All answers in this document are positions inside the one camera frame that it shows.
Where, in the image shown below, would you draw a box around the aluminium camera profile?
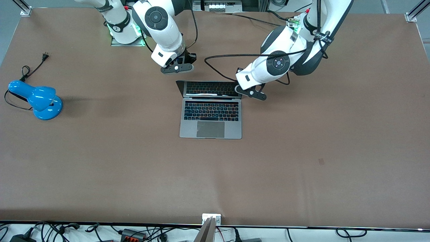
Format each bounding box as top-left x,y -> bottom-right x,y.
193,217 -> 216,242

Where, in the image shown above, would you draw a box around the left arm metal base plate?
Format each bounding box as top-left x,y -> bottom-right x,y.
287,17 -> 301,36

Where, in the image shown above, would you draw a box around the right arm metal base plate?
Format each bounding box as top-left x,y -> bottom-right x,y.
110,33 -> 145,47

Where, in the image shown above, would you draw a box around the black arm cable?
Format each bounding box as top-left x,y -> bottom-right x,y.
204,0 -> 333,86
181,0 -> 199,51

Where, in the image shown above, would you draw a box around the aluminium corner post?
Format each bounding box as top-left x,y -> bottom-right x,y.
12,0 -> 33,17
404,0 -> 430,23

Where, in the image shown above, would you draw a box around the short black table cable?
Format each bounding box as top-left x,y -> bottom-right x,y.
267,10 -> 290,22

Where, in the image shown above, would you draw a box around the grey power strip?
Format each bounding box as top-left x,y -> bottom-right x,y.
193,0 -> 243,13

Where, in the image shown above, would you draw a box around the black looped floor cable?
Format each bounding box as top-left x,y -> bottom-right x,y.
336,228 -> 367,238

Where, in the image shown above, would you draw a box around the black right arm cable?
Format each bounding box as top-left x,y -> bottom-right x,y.
181,0 -> 199,51

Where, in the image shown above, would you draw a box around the black lamp power cord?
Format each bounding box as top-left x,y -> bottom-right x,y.
4,52 -> 50,111

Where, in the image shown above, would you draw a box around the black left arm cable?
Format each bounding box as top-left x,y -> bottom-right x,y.
204,0 -> 333,86

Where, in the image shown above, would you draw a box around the long black table cable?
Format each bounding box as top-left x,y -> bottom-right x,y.
215,12 -> 284,27

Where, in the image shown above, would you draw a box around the grey box orange connectors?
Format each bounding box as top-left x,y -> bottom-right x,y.
120,228 -> 147,242

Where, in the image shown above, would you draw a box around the black power adapter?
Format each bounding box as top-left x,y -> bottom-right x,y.
9,233 -> 37,242

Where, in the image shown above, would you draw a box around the grey laptop computer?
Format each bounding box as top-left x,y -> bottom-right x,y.
175,80 -> 246,139

